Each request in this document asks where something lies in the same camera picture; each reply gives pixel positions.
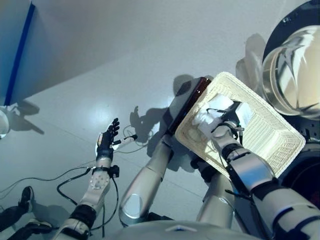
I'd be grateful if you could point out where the person in dark coat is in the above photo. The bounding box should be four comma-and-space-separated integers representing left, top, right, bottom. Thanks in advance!
0, 186, 53, 240

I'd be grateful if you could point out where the thin floor cable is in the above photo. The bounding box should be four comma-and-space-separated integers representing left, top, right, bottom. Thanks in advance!
0, 172, 91, 193

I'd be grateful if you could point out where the silver left robot leg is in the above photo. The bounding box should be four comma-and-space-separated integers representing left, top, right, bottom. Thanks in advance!
118, 139, 175, 228

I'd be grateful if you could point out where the round glass washer door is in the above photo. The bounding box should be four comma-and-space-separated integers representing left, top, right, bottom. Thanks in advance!
261, 0, 320, 141

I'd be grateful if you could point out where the dark glossy stool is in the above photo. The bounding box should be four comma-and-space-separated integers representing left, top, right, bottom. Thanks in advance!
166, 76, 213, 137

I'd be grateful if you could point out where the silver right robot leg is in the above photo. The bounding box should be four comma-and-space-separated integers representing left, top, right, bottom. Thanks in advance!
196, 159, 236, 226

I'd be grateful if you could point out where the white cloth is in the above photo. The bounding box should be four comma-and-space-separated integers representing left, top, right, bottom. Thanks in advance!
192, 94, 253, 137

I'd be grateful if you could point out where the silver robot leg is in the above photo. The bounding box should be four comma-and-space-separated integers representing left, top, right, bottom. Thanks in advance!
118, 139, 175, 228
196, 159, 236, 226

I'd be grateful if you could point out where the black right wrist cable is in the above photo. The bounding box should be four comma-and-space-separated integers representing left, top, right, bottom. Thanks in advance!
206, 107, 253, 201

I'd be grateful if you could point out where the white round object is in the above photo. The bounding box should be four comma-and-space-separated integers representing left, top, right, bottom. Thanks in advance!
0, 108, 11, 140

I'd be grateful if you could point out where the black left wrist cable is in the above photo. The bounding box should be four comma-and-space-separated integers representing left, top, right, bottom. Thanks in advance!
56, 166, 120, 237

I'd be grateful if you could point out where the dark grey washing machine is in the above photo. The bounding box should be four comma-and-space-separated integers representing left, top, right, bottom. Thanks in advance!
274, 119, 320, 208

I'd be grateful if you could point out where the cream woven tray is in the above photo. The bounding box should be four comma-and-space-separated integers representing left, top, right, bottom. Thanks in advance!
174, 71, 306, 179

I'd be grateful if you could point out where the silver robot torso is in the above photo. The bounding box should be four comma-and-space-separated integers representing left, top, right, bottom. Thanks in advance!
109, 219, 253, 240

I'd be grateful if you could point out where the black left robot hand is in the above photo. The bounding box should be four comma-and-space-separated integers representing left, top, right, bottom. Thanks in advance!
96, 118, 138, 161

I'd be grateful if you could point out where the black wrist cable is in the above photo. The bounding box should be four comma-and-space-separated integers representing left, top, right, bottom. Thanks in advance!
56, 166, 120, 237
206, 107, 253, 201

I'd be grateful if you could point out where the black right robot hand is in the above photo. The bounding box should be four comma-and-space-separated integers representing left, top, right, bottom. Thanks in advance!
211, 101, 242, 131

